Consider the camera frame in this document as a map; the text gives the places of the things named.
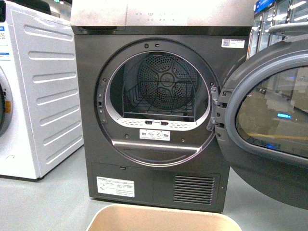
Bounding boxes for beige plastic laundry hamper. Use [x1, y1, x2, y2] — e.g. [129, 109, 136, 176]
[87, 204, 241, 231]

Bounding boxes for dark grey tumble dryer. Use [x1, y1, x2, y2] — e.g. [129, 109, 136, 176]
[72, 26, 250, 213]

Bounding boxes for grey round dryer door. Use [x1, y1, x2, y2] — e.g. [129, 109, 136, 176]
[215, 35, 308, 209]

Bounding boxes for white washing machine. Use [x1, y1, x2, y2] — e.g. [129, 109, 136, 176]
[0, 0, 84, 180]

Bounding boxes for silver appliance on dryer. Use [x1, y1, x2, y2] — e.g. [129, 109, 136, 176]
[70, 0, 255, 26]

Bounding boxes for glass door display fridges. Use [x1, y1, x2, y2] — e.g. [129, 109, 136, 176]
[247, 0, 308, 59]

